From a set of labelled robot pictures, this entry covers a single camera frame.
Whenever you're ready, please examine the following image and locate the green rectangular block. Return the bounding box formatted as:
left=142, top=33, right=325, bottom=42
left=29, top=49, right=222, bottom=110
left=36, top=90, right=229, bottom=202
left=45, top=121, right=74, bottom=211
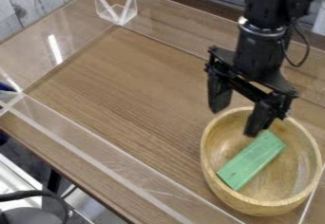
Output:
left=215, top=131, right=286, bottom=191

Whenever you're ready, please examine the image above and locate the brown wooden bowl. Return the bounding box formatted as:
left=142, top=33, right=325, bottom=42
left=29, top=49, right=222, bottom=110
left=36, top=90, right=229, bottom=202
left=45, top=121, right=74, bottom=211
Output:
left=199, top=106, right=324, bottom=216

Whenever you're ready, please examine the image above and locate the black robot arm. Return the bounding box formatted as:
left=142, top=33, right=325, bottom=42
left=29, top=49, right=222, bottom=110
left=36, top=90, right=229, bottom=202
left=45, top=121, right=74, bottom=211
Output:
left=205, top=0, right=313, bottom=137

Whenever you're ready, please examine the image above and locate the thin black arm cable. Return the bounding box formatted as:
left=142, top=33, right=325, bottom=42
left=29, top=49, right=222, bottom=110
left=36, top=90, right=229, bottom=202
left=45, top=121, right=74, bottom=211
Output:
left=281, top=22, right=312, bottom=68

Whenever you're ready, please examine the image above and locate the clear acrylic corner bracket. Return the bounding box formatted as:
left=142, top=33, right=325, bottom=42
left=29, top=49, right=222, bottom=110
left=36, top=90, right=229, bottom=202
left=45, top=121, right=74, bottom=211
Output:
left=94, top=0, right=138, bottom=26

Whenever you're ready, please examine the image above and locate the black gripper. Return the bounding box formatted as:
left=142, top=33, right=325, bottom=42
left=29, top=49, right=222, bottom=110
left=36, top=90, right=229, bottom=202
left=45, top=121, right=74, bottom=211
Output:
left=205, top=29, right=297, bottom=137

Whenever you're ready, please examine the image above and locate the black cable bottom left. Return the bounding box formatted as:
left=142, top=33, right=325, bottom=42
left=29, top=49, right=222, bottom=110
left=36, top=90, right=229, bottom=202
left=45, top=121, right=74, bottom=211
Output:
left=0, top=189, right=68, bottom=224

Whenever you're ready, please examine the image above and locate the clear acrylic barrier wall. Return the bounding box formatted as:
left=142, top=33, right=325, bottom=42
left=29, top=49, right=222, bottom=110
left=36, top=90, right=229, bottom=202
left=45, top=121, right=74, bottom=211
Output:
left=0, top=0, right=325, bottom=224

